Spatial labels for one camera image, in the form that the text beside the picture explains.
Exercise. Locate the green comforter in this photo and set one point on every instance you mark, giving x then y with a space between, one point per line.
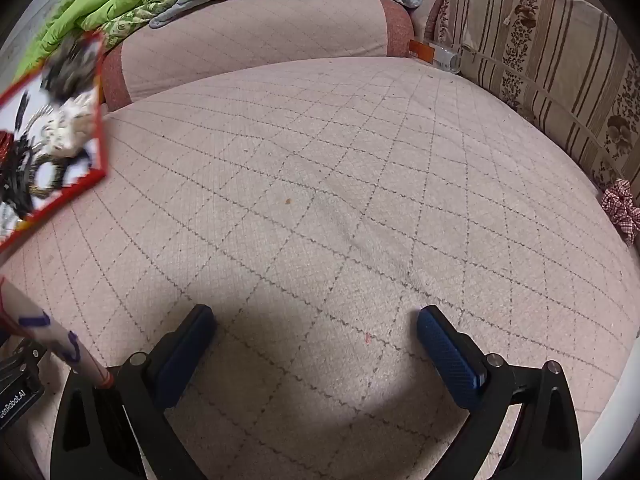
85 5

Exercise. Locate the black feathered hair clip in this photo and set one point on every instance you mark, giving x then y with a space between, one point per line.
17 175

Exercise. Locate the white purple-printed tube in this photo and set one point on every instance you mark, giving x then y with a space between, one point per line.
45 332

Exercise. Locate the white dotted scrunchie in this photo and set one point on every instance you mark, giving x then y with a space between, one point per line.
70 125

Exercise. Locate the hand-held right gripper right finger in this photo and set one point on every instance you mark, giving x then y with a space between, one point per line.
446 357

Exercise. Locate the green patterned blanket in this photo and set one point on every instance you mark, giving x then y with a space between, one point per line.
150 5

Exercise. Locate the red shallow tray box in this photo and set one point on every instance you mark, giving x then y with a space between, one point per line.
75 182

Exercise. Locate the pink quilted bed mat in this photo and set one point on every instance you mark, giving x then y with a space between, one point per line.
325 185

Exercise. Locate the pink bolster cushion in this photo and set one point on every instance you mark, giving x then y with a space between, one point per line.
250 35

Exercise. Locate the clear bottle with orange label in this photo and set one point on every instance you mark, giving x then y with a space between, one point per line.
445 57

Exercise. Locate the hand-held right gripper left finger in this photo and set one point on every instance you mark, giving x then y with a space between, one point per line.
186 355

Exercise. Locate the striped floral cushion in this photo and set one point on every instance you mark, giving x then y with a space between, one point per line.
550 50

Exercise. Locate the red plaid scrunchie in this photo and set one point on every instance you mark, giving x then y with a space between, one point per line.
622 210

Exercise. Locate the grey ruffled scrunchie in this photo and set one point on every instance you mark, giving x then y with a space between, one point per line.
70 67

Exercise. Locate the leopard print scrunchie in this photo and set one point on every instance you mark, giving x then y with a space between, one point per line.
62 172

